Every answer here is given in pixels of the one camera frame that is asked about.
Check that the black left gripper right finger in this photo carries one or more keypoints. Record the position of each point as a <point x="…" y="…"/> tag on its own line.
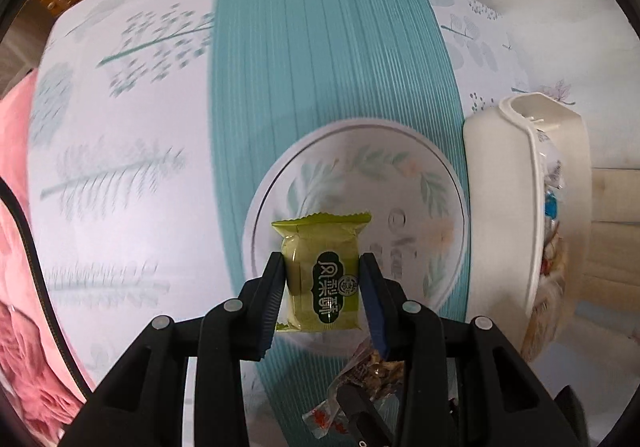
<point x="464" y="383"/>

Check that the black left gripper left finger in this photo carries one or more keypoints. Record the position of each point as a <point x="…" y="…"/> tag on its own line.
<point x="140" y="402"/>

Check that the clear nut cluster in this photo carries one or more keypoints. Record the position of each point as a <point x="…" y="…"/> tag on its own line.
<point x="380" y="379"/>

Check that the green pineapple cake packet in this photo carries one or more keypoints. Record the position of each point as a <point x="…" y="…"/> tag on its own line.
<point x="321" y="255"/>

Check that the blue candy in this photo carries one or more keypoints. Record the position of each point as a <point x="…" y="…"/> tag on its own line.
<point x="550" y="206"/>

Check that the pink quilt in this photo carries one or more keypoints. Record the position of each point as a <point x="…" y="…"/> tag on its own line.
<point x="33" y="374"/>

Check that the black right gripper with label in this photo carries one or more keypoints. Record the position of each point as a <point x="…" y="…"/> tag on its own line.
<point x="363" y="420"/>

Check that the white plastic storage bin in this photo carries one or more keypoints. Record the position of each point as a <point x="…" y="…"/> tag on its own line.
<point x="506" y="181"/>

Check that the patterned white teal tablecloth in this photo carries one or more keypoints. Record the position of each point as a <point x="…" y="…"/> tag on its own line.
<point x="167" y="136"/>

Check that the white floral bedding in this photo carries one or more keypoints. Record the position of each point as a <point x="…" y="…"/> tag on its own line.
<point x="585" y="54"/>

